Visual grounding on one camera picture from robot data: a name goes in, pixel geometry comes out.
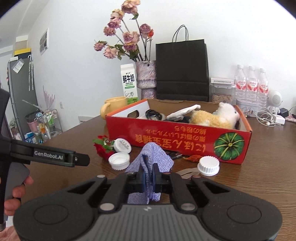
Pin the white fabric glove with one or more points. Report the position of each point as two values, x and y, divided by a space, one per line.
180 114

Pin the dark grey refrigerator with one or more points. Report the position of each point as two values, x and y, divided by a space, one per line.
23 94

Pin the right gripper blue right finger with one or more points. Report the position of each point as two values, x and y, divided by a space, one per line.
156 179

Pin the blue knit cloth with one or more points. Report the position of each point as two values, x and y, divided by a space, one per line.
150 154

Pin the black paper shopping bag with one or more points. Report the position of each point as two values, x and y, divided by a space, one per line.
182 68

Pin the red artificial rose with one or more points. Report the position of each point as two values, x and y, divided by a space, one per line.
104 146

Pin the white bottle cap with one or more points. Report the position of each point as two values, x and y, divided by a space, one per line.
119 161

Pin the purple textured vase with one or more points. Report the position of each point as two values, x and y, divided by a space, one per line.
146 78

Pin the white round robot toy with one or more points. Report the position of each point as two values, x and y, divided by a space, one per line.
274 101

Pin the black power adapter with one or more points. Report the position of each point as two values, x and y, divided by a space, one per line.
284 112

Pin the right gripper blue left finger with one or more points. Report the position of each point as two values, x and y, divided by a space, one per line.
143 173

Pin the clear seed storage container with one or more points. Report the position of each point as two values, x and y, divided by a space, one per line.
222 93

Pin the wire rack with items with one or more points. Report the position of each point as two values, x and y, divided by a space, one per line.
43 126

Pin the orange dried leaf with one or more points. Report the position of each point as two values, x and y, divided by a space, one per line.
193 158

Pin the person's left hand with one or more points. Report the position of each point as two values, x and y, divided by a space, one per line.
10 207

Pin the red orange cardboard box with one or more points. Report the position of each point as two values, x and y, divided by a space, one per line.
130 123

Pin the water bottle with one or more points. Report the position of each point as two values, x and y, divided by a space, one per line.
240 83
252 86
263 89

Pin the white labelled jar lid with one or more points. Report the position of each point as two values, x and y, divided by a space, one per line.
122 145

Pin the pink flat item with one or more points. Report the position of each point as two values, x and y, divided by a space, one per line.
290 118

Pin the yellow white plush toy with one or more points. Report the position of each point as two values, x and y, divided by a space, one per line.
226 117

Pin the flat white red box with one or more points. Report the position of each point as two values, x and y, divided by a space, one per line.
222 81

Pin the white wired earphones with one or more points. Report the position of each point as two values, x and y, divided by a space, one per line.
265 117

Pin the yellow ceramic mug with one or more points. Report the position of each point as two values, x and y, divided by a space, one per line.
112 104

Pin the dried pink rose bouquet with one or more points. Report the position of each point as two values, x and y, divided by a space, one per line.
136 45

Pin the paper notice on wall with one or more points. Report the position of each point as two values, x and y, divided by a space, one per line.
44 42

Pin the middle water bottle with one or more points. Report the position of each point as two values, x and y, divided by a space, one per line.
252 86

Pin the white green milk carton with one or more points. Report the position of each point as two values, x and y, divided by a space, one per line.
129 84

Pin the left water bottle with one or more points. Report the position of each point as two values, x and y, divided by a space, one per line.
240 83

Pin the large white ribbed cap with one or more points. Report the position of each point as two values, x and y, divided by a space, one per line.
208 166

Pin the right water bottle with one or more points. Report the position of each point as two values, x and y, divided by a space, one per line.
263 89

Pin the white charger block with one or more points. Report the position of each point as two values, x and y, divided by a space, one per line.
279 120

